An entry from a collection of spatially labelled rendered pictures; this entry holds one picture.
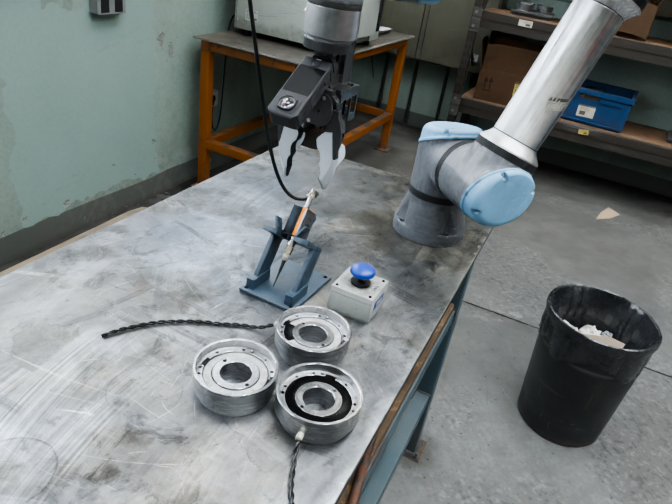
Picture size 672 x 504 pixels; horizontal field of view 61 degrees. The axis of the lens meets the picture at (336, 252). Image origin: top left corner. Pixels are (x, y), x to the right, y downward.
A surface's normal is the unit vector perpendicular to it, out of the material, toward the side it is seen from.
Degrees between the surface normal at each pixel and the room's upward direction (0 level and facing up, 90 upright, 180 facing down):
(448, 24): 90
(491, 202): 97
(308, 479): 0
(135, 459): 0
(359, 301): 90
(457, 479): 0
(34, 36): 90
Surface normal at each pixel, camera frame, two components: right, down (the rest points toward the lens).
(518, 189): 0.29, 0.61
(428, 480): 0.15, -0.86
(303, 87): -0.07, -0.52
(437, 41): -0.43, 0.39
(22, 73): 0.89, 0.33
